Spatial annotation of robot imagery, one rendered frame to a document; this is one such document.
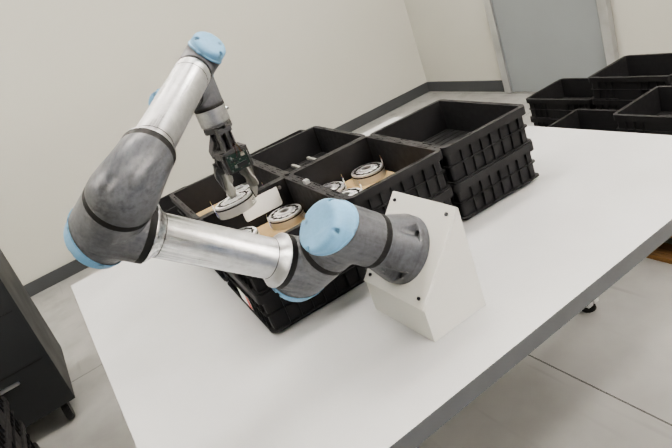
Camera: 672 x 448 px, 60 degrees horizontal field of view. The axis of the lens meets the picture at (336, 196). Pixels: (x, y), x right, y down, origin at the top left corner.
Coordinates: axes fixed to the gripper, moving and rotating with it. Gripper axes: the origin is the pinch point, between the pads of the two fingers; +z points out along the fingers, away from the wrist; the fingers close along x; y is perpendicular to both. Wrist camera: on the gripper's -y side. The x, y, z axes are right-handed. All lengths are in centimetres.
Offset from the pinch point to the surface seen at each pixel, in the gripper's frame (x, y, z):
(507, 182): 66, 20, 25
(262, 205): 8.0, -18.3, 10.6
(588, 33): 306, -153, 53
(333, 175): 32.6, -18.1, 12.4
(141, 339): -39, -17, 29
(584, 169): 87, 28, 29
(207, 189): 2, -59, 10
